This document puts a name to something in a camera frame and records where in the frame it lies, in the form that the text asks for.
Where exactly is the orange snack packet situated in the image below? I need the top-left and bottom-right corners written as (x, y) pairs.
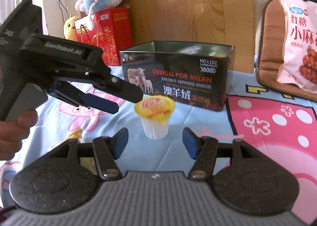
top-left (64, 128), bottom-right (82, 141)

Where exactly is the pink twisted-dough snack bag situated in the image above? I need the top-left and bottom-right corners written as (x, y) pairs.
top-left (277, 0), bottom-right (316, 94)

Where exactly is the black printed tin box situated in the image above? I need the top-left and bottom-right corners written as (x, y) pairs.
top-left (120, 41), bottom-right (235, 111)

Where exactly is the wooden headboard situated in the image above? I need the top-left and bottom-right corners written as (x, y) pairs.
top-left (75, 0), bottom-right (256, 74)

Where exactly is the person's left hand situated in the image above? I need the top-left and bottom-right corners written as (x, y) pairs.
top-left (0, 110), bottom-right (38, 161)

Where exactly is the red gift bag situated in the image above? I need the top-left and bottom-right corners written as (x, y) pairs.
top-left (75, 7), bottom-right (133, 66)

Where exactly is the yellow jelly cup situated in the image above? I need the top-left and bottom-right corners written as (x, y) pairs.
top-left (134, 95), bottom-right (175, 140)

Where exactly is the yellow duck plush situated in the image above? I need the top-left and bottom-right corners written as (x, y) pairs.
top-left (63, 16), bottom-right (80, 41)

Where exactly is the brown seat cushion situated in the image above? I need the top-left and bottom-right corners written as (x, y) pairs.
top-left (256, 0), bottom-right (316, 102)

